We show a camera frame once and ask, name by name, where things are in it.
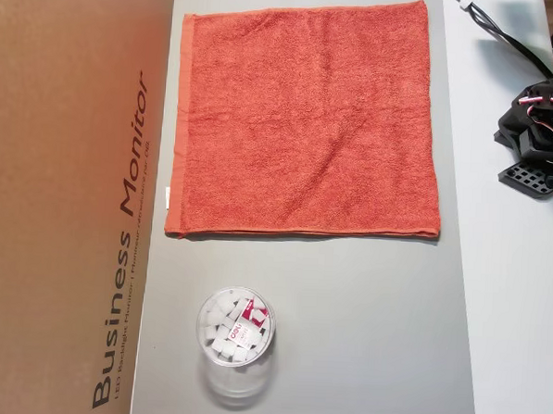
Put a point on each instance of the orange terry towel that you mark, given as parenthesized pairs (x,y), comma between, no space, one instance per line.
(308,125)

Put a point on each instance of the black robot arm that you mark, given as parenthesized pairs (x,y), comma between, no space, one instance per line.
(540,132)

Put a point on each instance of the red white eraser wrapper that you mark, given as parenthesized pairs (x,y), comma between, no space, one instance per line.
(249,310)

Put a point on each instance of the clear plastic jar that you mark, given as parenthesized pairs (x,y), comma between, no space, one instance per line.
(235,334)

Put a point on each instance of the grey desk mat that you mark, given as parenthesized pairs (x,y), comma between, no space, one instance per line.
(344,336)

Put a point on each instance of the brown cardboard monitor box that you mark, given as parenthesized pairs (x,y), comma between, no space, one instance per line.
(49,204)

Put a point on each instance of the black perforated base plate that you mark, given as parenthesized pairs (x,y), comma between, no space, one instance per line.
(526,178)

